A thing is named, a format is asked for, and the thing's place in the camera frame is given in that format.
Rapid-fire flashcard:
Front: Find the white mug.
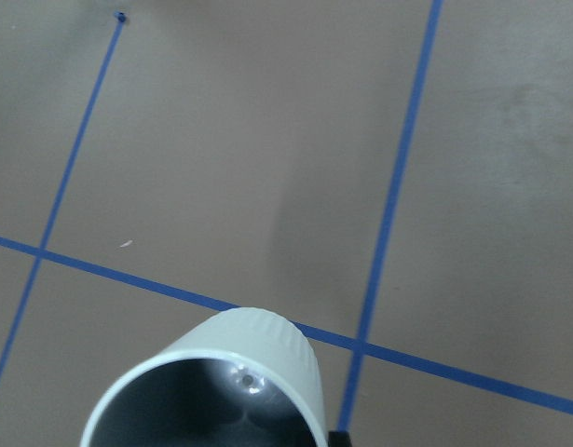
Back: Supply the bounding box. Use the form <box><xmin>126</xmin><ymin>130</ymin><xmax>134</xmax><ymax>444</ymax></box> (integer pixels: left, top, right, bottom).
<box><xmin>80</xmin><ymin>307</ymin><xmax>328</xmax><ymax>446</ymax></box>

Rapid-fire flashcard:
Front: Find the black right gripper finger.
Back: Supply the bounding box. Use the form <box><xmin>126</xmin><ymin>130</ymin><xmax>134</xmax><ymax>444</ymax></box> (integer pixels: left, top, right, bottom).
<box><xmin>328</xmin><ymin>430</ymin><xmax>351</xmax><ymax>447</ymax></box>

